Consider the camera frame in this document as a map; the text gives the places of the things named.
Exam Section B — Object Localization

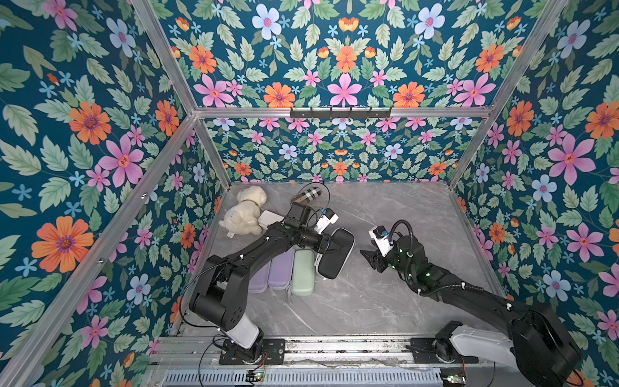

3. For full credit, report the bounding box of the aluminium front rail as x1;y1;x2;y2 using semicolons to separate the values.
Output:
152;327;517;369

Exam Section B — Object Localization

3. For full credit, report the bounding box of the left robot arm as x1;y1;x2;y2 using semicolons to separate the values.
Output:
188;203;355;350

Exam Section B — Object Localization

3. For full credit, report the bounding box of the black hook rail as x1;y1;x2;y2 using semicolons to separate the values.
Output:
289;107;392;120

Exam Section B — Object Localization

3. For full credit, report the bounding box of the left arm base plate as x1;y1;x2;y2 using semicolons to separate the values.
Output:
219;339;286;365

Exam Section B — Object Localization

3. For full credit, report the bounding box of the white plush dog toy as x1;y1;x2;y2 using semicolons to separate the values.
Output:
219;185;268;238

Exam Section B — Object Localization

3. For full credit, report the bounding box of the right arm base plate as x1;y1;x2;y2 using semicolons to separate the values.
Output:
406;337;480;365

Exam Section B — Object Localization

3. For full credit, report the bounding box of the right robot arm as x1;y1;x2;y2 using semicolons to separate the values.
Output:
361;219;582;386

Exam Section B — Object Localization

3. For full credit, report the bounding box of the white closed umbrella case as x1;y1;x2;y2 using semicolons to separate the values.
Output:
258;211;284;230

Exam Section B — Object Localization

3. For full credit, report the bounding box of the mint green zippered case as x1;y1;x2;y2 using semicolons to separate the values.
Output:
290;249;315;296

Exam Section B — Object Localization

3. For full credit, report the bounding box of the beige case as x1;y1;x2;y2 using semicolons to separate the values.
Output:
315;228;356;280

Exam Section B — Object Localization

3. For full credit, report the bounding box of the plaid folded umbrella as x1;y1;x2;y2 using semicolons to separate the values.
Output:
293;187;322;205

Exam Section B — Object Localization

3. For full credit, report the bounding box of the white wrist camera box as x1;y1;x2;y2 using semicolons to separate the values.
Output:
368;226;393;257

